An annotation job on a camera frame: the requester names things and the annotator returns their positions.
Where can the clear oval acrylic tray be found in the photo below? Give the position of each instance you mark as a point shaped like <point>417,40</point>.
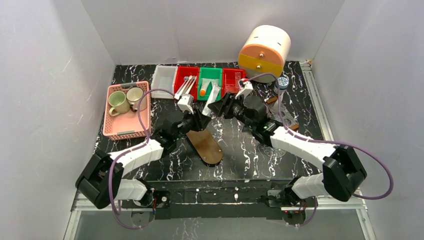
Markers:
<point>271,151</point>

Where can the green ceramic mug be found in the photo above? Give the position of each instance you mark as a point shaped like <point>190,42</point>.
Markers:
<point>118,103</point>

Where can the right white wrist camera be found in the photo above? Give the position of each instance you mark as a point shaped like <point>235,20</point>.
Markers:
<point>245,88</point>

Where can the round drawer cabinet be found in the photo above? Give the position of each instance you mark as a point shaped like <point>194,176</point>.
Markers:
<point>265,51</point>

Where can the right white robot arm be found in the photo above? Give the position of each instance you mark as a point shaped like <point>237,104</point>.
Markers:
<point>341,169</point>

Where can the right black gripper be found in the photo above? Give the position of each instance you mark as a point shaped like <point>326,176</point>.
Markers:
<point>224,108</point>

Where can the green toothpaste bin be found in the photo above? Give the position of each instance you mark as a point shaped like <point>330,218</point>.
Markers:
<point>209,76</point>

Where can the white plastic bin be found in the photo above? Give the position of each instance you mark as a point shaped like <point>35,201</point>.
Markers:
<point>163,78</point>

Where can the black front base bar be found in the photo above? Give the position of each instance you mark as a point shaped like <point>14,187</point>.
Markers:
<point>240,198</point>

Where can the clear acrylic holder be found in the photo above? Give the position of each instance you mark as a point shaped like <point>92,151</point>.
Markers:
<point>233,85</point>

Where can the cream ceramic mug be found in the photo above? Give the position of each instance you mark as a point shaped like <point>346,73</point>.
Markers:
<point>134,96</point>

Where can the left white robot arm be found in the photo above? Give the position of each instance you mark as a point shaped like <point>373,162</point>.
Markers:
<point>102,180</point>

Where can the aluminium side rail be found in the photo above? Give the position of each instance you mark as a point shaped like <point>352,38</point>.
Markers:
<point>328,203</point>

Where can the white toothbrush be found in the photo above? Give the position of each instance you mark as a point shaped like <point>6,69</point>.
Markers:
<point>182,87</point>
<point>189,86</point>

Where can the brown oval wooden tray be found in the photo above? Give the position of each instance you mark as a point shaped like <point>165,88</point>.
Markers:
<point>206,146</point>

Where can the red holder bin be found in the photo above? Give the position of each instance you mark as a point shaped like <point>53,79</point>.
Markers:
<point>228,73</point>

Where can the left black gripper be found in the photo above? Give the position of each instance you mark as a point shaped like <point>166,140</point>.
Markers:
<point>201,120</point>

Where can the orange cap toothpaste tube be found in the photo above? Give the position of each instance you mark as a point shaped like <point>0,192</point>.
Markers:
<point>204,88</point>

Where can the blue white small jar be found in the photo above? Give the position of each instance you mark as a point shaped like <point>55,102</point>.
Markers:
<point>281,84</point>

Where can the clear wooden-ended toothbrush holder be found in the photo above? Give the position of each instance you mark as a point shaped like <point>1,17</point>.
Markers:
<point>278,112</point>

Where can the pink plastic basket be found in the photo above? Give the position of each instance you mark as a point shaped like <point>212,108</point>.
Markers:
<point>122,119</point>

